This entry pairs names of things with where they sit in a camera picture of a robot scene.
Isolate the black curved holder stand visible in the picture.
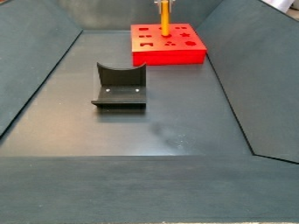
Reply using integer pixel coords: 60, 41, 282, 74
91, 64, 147, 108

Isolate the red shape-sorting board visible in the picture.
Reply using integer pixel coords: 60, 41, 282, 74
131, 24, 207, 67

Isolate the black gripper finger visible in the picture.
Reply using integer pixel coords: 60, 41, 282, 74
154, 0, 162, 14

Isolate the yellow oval peg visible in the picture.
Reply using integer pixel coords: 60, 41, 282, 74
160, 0, 170, 37

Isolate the red silver gripper finger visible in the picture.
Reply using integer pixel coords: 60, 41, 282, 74
168, 0, 174, 13

